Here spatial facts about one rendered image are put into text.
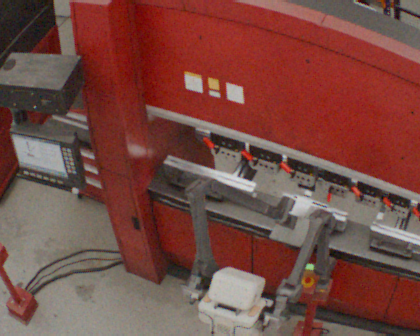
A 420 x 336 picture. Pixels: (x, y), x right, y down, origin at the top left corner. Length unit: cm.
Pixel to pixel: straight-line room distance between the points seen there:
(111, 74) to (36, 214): 211
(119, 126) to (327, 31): 132
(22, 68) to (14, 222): 210
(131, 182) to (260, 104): 91
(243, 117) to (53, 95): 96
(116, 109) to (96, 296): 162
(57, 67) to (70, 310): 199
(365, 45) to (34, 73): 163
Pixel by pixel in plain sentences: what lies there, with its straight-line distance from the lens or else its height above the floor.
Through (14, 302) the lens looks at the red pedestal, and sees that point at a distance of 520.
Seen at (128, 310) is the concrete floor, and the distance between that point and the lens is 515.
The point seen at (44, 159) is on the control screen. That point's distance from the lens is 410.
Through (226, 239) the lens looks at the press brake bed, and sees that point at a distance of 460.
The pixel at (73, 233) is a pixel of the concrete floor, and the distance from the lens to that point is 557.
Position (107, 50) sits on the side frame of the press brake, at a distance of 375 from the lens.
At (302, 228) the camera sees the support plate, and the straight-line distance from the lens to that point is 420.
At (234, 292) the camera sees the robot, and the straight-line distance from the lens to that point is 357.
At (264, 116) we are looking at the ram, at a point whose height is 156.
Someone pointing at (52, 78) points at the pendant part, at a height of 195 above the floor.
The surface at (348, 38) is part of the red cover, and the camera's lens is 330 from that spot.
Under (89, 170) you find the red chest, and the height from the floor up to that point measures 46.
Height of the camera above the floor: 438
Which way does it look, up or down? 49 degrees down
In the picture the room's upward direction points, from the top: 6 degrees counter-clockwise
